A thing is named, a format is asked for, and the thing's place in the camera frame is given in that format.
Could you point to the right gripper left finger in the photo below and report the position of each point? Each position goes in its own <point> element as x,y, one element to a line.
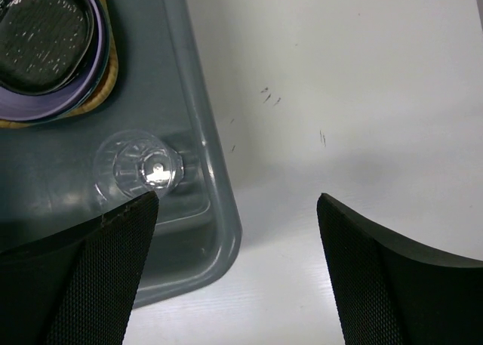
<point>78,286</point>

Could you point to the purple round plate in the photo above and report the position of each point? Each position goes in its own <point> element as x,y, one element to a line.
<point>50,53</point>

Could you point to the clear plastic cup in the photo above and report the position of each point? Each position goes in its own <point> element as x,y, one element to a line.
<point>131,163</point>

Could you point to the woven bamboo square tray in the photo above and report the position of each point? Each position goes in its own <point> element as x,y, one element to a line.
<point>102,86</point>

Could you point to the clear square small dish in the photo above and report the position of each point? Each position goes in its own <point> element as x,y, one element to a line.
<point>41,35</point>

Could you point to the grey plastic bin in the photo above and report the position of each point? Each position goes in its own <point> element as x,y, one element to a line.
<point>47,170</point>

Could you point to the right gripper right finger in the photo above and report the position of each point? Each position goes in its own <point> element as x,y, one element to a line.
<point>390,289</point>

